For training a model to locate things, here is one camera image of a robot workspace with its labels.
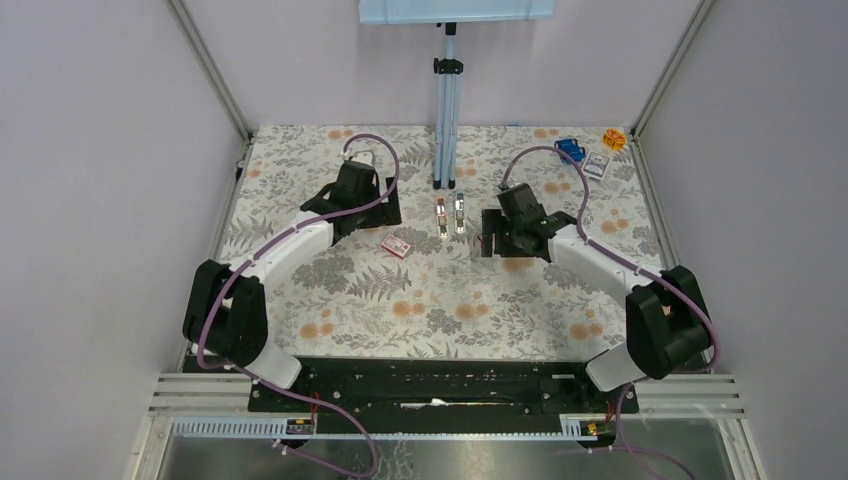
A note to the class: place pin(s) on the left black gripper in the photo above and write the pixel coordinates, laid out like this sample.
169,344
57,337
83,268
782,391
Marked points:
386,213

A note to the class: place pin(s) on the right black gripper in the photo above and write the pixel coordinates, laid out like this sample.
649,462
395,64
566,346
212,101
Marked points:
492,222

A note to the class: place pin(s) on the pink stapler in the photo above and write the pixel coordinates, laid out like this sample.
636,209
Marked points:
441,218

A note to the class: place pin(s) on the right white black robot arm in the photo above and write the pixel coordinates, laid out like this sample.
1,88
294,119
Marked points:
666,322

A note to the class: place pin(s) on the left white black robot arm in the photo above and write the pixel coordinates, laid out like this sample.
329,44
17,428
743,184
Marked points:
227,308

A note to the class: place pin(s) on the red white staple box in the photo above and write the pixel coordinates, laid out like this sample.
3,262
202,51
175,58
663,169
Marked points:
396,246

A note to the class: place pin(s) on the blue toy car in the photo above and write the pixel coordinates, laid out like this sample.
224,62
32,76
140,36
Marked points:
571,150

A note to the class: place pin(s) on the floral patterned table mat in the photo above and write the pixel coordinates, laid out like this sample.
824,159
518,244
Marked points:
443,300

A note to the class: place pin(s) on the orange round toy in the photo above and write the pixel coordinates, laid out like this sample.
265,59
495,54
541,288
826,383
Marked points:
614,139

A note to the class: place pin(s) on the light blue tripod stand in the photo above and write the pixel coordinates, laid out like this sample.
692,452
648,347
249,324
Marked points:
448,70

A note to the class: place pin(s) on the light blue board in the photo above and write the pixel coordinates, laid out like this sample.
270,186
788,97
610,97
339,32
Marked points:
391,12

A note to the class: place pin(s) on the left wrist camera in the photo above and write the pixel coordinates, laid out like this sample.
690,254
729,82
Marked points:
365,157

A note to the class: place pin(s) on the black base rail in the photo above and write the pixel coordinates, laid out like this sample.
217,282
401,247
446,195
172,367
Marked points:
420,396

